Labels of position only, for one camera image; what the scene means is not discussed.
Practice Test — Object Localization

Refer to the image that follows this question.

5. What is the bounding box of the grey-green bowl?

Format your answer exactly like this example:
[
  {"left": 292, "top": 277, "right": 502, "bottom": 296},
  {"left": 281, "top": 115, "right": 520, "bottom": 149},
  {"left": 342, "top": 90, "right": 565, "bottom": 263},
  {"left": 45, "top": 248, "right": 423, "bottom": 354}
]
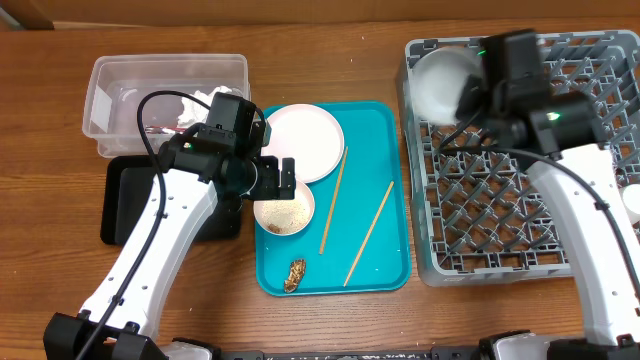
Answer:
[{"left": 409, "top": 47, "right": 483, "bottom": 126}]

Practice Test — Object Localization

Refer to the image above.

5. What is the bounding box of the white tissue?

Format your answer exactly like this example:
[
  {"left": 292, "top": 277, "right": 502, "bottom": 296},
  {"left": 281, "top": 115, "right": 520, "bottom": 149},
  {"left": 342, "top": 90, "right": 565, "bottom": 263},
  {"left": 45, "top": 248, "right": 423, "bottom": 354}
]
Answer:
[{"left": 177, "top": 86, "right": 232, "bottom": 128}]

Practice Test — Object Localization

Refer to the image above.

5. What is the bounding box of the red snack wrapper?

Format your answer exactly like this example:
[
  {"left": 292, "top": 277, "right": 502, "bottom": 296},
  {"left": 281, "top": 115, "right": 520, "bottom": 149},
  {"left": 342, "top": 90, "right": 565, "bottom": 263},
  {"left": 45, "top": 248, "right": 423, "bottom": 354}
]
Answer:
[{"left": 143, "top": 125, "right": 186, "bottom": 135}]

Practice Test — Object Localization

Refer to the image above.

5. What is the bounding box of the white plastic cup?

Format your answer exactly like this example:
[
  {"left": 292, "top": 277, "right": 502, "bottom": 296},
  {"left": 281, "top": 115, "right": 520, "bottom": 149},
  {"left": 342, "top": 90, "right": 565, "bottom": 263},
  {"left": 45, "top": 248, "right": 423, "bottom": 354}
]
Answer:
[{"left": 620, "top": 184, "right": 640, "bottom": 225}]

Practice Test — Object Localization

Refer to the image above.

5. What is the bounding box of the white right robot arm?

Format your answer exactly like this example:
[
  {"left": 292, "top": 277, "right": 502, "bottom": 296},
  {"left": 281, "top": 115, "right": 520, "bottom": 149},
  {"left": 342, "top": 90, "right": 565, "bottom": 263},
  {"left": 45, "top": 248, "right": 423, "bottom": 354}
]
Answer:
[{"left": 453, "top": 74, "right": 639, "bottom": 359}]

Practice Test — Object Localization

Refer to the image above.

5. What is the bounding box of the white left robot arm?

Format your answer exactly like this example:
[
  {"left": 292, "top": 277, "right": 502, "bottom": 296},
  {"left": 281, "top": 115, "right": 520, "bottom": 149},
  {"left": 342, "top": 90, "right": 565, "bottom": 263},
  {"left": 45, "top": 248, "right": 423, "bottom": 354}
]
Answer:
[{"left": 43, "top": 121, "right": 295, "bottom": 359}]

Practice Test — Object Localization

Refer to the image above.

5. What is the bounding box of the grey dishwasher rack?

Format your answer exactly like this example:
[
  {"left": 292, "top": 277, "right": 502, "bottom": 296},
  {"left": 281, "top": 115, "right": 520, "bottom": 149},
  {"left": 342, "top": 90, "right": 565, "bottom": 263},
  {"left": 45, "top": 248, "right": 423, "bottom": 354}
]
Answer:
[{"left": 397, "top": 30, "right": 639, "bottom": 286}]

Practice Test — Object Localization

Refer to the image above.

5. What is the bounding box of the cooked rice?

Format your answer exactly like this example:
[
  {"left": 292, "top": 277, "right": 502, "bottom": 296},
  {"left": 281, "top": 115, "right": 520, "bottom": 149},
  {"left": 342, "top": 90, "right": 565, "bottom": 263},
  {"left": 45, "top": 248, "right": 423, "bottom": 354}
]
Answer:
[{"left": 262, "top": 200, "right": 310, "bottom": 234}]

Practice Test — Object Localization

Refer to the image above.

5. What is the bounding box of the pink bowl with rice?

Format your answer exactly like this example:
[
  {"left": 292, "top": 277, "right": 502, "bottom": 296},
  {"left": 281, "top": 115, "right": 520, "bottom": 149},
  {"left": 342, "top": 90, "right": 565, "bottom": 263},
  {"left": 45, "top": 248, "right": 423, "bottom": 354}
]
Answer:
[{"left": 253, "top": 181, "right": 315, "bottom": 236}]

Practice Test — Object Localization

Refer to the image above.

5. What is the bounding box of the large white plate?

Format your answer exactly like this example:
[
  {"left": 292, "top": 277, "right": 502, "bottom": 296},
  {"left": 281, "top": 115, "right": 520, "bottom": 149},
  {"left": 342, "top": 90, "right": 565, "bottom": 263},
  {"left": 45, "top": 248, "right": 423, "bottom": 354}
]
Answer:
[{"left": 262, "top": 104, "right": 345, "bottom": 183}]

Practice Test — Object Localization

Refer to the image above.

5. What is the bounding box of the brown food scrap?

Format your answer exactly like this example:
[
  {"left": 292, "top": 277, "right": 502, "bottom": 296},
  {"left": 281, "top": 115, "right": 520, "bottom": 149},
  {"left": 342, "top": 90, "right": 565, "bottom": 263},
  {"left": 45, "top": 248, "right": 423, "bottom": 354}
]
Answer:
[{"left": 283, "top": 259, "right": 306, "bottom": 293}]

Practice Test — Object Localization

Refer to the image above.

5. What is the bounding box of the teal serving tray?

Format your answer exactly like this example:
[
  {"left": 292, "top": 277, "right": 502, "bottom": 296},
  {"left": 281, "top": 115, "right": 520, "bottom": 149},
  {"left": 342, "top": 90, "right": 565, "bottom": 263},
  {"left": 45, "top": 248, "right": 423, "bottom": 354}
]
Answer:
[{"left": 253, "top": 101, "right": 411, "bottom": 296}]

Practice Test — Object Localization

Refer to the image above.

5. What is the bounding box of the black tray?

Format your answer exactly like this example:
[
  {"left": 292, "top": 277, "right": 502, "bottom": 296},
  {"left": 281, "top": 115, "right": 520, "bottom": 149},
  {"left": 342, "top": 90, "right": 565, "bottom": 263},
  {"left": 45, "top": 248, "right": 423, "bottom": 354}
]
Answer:
[{"left": 100, "top": 155, "right": 242, "bottom": 246}]

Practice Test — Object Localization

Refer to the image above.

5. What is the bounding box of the clear plastic bin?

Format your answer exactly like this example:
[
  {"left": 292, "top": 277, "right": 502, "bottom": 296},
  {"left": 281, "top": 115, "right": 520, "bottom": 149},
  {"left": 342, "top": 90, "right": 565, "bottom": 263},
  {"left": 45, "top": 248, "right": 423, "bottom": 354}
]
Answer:
[{"left": 82, "top": 54, "right": 251, "bottom": 158}]

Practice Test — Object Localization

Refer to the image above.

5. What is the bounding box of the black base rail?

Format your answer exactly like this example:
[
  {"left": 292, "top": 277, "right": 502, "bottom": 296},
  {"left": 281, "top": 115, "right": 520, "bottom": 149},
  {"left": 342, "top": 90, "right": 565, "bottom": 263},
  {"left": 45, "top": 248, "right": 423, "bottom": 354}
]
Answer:
[{"left": 220, "top": 346, "right": 477, "bottom": 360}]

